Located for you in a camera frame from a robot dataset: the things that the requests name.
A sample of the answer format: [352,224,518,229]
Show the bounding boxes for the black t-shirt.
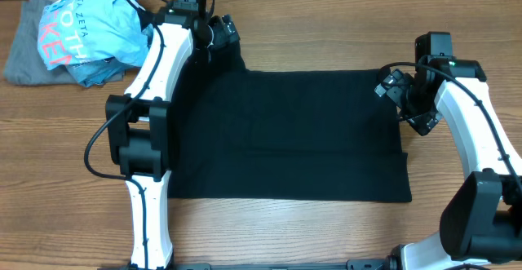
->
[168,43,412,202]

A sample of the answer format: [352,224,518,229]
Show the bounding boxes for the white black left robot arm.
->
[105,13,240,269]

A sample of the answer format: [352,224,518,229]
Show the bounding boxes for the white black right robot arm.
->
[375,55,521,269]

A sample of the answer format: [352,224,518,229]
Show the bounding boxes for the black garment in pile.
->
[137,8,154,31]

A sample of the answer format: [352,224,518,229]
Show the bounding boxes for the light blue printed t-shirt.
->
[37,0,148,70]

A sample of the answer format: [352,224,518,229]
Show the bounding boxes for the folded blue denim jeans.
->
[64,23,156,89]

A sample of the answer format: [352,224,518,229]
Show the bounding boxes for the folded grey garment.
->
[3,0,130,87]

